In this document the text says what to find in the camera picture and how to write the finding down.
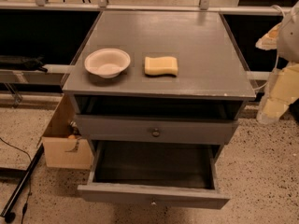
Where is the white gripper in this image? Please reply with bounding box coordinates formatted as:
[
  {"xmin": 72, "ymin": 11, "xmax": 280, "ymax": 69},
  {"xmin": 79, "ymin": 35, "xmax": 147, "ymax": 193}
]
[{"xmin": 256, "ymin": 63, "xmax": 299, "ymax": 125}]

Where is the grey drawer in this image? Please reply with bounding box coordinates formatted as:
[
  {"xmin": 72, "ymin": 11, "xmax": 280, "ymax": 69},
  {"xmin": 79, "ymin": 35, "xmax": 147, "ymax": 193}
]
[
  {"xmin": 74, "ymin": 115, "xmax": 238, "ymax": 145},
  {"xmin": 78, "ymin": 141, "xmax": 230, "ymax": 209}
]

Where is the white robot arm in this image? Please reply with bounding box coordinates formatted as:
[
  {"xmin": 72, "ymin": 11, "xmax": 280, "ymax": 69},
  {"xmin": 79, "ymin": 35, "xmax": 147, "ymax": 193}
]
[{"xmin": 255, "ymin": 2, "xmax": 299, "ymax": 124}]

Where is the grey wooden drawer cabinet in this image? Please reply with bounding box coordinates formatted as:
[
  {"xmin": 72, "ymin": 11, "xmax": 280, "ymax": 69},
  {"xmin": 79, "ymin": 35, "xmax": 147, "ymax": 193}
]
[{"xmin": 63, "ymin": 11, "xmax": 255, "ymax": 156}]

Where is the grey top drawer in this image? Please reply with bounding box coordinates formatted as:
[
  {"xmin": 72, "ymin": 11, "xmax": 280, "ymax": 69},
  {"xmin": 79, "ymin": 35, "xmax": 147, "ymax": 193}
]
[{"xmin": 74, "ymin": 115, "xmax": 238, "ymax": 145}]

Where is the yellow sponge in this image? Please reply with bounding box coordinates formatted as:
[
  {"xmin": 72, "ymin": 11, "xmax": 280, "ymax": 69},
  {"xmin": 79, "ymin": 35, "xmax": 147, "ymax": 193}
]
[{"xmin": 144, "ymin": 56, "xmax": 178, "ymax": 76}]

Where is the white paper bowl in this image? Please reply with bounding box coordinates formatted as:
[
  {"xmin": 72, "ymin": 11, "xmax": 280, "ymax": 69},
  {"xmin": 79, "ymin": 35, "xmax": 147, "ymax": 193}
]
[{"xmin": 84, "ymin": 49, "xmax": 131, "ymax": 78}]

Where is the cardboard box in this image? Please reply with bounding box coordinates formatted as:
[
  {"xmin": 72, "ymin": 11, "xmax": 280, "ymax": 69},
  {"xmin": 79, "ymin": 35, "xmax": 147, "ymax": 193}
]
[{"xmin": 42, "ymin": 95, "xmax": 93, "ymax": 170}]

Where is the black pole on floor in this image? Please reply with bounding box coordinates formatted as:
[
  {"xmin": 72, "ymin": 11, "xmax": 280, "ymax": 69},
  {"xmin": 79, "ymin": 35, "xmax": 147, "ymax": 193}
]
[{"xmin": 0, "ymin": 146, "xmax": 44, "ymax": 224}]

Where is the white cable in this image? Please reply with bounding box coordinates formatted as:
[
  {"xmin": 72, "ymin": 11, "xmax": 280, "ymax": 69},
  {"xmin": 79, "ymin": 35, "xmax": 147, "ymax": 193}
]
[{"xmin": 250, "ymin": 5, "xmax": 288, "ymax": 92}]

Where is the black bag on rail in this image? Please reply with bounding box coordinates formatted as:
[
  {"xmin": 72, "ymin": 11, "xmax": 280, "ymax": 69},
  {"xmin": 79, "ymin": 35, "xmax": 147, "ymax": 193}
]
[{"xmin": 0, "ymin": 55, "xmax": 48, "ymax": 73}]

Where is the black floor cable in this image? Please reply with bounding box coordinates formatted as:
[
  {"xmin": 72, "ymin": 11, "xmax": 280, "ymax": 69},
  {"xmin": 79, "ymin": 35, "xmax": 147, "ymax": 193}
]
[{"xmin": 0, "ymin": 136, "xmax": 34, "ymax": 224}]

